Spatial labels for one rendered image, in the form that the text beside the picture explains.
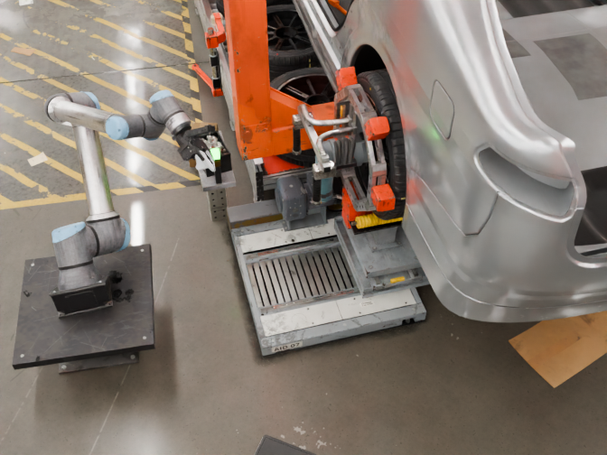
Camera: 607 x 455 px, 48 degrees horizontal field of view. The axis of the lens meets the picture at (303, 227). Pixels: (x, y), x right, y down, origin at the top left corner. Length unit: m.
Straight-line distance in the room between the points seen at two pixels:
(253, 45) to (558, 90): 1.36
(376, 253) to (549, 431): 1.14
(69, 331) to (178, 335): 0.55
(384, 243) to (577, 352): 1.06
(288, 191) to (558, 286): 1.61
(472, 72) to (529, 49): 1.37
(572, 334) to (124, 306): 2.16
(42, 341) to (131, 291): 0.44
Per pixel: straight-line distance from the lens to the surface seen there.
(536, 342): 3.58
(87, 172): 3.26
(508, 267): 2.29
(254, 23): 3.09
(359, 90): 2.97
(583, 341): 3.66
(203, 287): 3.65
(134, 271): 3.39
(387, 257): 3.47
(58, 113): 3.13
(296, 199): 3.49
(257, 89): 3.27
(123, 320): 3.22
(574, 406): 3.45
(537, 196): 2.16
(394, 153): 2.79
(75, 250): 3.17
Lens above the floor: 2.83
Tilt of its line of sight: 47 degrees down
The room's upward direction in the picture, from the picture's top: straight up
